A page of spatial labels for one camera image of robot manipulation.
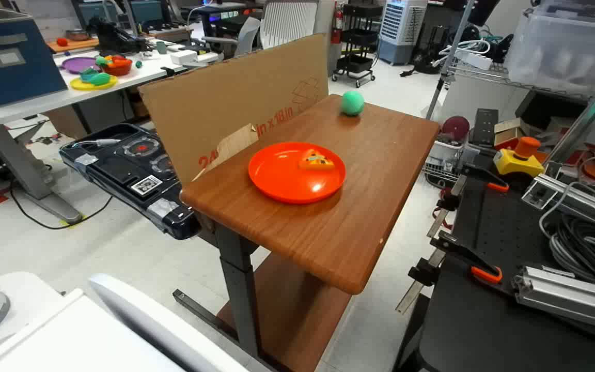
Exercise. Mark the brown cardboard sheet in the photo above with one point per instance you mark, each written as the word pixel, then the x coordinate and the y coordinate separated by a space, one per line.
pixel 242 96

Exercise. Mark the thick metal pole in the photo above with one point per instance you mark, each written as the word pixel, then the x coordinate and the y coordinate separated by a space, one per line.
pixel 588 120

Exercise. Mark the black desk device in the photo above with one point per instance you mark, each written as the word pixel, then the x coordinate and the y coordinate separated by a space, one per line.
pixel 112 34

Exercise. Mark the dark flat equipment case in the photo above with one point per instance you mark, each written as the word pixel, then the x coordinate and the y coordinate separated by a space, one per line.
pixel 132 166

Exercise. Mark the red toy bowl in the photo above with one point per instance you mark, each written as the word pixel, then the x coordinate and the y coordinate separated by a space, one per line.
pixel 119 67

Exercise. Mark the maroon round object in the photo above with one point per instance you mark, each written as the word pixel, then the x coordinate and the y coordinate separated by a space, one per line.
pixel 455 129

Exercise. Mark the thin metal pole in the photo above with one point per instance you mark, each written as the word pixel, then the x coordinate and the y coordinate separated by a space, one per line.
pixel 450 59

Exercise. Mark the black electronics rack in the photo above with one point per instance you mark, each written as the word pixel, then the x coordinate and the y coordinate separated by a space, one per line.
pixel 221 20

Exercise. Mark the white desk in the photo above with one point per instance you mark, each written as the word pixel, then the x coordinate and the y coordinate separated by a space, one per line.
pixel 36 104

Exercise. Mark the clear plastic storage bin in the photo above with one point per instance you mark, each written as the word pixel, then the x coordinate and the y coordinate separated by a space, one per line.
pixel 567 49

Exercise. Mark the grey chair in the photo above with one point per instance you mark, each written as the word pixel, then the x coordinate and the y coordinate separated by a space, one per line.
pixel 246 36

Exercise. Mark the white panel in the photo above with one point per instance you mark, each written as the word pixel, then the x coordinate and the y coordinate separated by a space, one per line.
pixel 289 22

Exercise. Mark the orange plastic plate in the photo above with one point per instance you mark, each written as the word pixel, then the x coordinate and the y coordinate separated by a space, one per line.
pixel 277 175

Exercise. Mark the purple toy plate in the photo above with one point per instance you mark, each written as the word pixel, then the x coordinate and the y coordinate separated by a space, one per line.
pixel 79 65

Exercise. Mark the green ball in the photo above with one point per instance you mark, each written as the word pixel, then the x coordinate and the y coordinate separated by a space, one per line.
pixel 351 101

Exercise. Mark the yellow emergency stop button box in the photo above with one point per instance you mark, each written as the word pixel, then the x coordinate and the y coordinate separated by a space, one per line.
pixel 517 164

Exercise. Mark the brown wooden base board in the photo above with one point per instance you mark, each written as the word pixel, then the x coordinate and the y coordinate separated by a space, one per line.
pixel 298 316

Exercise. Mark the green toy item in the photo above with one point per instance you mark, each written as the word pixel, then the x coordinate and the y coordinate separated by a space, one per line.
pixel 94 78

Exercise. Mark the blue box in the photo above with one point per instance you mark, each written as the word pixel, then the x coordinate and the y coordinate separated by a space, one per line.
pixel 8 69

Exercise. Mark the white air cooler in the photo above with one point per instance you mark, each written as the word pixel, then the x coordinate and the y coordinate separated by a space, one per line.
pixel 398 28

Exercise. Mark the small red ball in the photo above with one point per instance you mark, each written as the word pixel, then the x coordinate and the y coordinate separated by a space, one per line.
pixel 62 41

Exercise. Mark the grey small box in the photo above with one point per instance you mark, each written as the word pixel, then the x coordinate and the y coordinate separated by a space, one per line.
pixel 485 124

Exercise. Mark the aluminium extrusion rail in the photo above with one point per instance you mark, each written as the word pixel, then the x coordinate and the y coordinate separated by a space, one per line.
pixel 572 297
pixel 577 199

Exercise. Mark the toy pizza slice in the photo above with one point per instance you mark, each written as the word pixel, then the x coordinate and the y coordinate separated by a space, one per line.
pixel 316 160

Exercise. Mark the black perforated base board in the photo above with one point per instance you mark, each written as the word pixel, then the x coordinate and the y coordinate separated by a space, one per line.
pixel 491 331

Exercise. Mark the orange tray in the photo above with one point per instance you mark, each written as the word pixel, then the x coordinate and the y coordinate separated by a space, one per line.
pixel 77 44

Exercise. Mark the metal table frame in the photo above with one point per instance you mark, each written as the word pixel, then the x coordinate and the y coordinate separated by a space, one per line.
pixel 241 290

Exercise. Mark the yellow toy plate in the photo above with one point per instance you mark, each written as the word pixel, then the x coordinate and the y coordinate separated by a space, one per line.
pixel 103 85

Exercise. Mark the white cabinet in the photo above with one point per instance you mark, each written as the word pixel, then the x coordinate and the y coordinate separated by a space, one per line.
pixel 71 337

